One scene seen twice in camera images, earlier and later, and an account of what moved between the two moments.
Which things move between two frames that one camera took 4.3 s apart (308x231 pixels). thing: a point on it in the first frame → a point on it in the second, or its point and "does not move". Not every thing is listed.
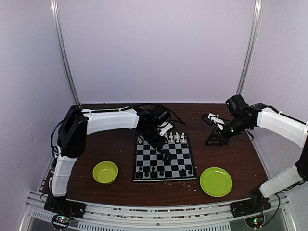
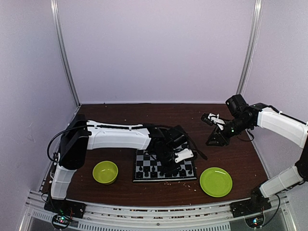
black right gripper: [222, 140] does not move
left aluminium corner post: [55, 20] does not move
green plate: [216, 182] does not move
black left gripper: [157, 145] → [174, 170]
